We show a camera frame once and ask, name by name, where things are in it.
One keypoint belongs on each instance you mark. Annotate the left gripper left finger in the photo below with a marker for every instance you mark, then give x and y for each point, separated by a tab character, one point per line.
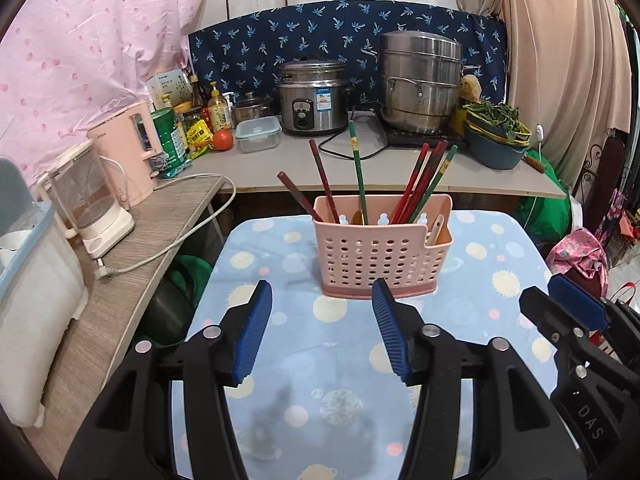
253	317

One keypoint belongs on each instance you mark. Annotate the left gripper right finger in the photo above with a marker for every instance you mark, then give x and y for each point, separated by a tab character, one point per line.
395	323

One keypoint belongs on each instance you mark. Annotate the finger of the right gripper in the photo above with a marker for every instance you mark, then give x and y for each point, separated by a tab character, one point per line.
588	310

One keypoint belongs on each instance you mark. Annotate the dark red chopstick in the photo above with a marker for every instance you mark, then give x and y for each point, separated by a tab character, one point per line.
298	196

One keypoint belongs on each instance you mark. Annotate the green chopstick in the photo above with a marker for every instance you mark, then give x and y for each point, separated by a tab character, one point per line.
442	168
359	175

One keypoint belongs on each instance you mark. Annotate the gold flower spoon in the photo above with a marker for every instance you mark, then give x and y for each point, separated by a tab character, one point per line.
357	218

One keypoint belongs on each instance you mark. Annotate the pink floral bag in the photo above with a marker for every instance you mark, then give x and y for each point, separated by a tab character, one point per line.
582	252

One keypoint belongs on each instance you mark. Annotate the green plastic bag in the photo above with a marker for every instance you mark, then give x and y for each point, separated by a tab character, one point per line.
546	220

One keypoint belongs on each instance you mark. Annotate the pink utensil basket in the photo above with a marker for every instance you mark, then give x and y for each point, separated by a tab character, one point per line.
408	256

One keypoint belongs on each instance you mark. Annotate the red tomato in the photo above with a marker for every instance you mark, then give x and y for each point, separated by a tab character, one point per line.
223	140

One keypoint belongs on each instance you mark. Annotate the blue basin with greens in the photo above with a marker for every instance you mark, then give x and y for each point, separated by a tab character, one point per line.
494	134

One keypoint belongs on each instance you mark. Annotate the clear food container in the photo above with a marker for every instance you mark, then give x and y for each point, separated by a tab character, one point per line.
259	134

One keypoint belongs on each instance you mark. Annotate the yellow snack packet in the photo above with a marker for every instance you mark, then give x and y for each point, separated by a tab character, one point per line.
199	136

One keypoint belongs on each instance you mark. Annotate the small lidded steel pot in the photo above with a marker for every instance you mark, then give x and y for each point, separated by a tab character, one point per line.
251	107

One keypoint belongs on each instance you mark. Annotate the yellow oil bottle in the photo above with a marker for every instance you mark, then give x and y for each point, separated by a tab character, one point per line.
218	109

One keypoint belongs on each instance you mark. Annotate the black induction cooker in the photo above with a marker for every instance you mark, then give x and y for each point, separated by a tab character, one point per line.
397	138

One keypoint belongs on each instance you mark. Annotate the pink electric kettle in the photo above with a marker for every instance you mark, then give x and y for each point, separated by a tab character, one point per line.
133	157

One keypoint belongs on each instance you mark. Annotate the beige hanging curtain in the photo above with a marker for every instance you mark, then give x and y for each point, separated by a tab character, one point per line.
569	72

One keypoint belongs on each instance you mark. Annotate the steel rice cooker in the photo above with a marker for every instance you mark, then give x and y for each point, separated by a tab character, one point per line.
313	97

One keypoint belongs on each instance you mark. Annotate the white blender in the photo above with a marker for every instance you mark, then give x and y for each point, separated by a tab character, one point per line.
87	206

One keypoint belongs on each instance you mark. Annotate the white storage bin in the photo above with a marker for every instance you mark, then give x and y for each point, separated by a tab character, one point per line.
42	291

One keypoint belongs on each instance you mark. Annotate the navy patterned cloth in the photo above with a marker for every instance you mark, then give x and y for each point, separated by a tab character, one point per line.
245	55

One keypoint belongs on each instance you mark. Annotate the large steel steamer pot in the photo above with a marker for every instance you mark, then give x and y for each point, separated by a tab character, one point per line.
419	75

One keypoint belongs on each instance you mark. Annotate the pink floral curtain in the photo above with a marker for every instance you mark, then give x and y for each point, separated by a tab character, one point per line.
64	62

